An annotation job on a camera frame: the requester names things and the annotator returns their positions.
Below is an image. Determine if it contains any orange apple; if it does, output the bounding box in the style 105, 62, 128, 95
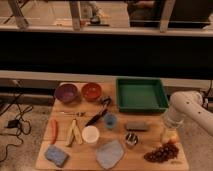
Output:
167, 135, 179, 144

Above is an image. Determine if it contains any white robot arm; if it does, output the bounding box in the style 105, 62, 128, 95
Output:
161, 91, 213, 143

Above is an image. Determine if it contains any small metal cup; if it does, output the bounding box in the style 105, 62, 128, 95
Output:
125, 132, 138, 148

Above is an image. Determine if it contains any blue plastic cup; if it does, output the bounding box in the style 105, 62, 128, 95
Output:
103, 113, 117, 130

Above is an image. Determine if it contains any white plastic cup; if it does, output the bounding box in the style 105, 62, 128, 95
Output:
82, 126, 100, 145

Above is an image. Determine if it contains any bunch of dark grapes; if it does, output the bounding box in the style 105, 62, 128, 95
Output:
144, 143, 179, 163

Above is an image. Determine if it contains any grey sponge block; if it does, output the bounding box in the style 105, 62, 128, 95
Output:
125, 121, 149, 131

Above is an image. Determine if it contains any green plastic tray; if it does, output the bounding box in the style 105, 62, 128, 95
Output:
116, 78, 168, 113

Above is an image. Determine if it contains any light blue cloth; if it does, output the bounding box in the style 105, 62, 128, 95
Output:
96, 140, 124, 169

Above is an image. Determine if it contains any wooden board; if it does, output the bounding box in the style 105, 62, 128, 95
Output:
36, 83, 189, 171

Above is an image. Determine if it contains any red bowl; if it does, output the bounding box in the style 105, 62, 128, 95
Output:
81, 82, 102, 102

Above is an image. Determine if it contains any metal fork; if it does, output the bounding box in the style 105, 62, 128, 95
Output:
60, 111, 85, 117

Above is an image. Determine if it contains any purple bowl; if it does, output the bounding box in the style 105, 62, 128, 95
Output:
54, 84, 78, 103

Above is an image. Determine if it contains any blue sponge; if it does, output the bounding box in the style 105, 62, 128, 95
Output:
44, 145, 69, 167

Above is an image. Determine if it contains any black handled kitchen tool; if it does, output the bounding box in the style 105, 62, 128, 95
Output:
85, 96, 112, 126

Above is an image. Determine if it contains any black power cable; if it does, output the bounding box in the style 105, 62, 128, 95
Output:
0, 79, 34, 164

